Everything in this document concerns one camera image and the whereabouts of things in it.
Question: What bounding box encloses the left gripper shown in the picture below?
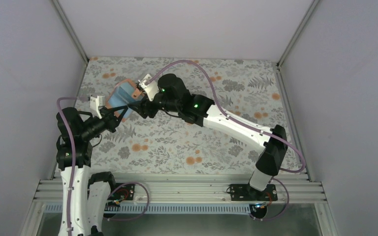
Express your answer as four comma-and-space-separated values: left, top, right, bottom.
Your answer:
80, 105, 127, 140

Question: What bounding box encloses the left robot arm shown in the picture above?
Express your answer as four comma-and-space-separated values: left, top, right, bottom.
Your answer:
56, 106, 128, 236

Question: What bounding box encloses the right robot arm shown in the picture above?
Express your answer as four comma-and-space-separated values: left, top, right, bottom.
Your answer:
128, 74, 288, 200

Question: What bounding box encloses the floral table mat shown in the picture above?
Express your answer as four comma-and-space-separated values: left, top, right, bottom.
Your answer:
80, 57, 287, 174

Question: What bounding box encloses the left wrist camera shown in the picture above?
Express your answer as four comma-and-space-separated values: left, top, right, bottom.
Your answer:
89, 95, 105, 119

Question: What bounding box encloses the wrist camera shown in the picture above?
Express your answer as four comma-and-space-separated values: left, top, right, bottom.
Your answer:
89, 95, 105, 119
138, 74, 159, 102

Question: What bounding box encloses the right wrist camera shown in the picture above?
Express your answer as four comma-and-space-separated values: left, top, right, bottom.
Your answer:
138, 74, 159, 102

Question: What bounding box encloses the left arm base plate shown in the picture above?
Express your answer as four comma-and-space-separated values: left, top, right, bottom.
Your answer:
108, 184, 135, 206

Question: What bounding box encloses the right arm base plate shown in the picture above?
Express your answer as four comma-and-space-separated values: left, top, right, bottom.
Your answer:
226, 184, 278, 201

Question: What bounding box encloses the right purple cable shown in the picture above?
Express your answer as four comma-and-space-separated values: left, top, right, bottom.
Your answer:
148, 59, 307, 222

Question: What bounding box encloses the aluminium rail frame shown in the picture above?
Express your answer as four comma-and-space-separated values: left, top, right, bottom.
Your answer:
34, 173, 327, 204

